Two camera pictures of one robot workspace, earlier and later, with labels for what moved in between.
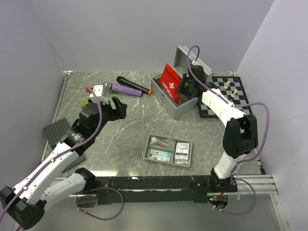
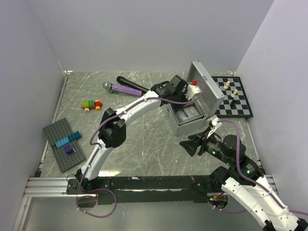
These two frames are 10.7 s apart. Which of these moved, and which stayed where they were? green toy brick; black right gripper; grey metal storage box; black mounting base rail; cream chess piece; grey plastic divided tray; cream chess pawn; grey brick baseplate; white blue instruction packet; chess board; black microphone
Moved: grey metal storage box; black right gripper; grey plastic divided tray; white blue instruction packet
Stayed: black microphone; cream chess pawn; chess board; green toy brick; cream chess piece; grey brick baseplate; black mounting base rail
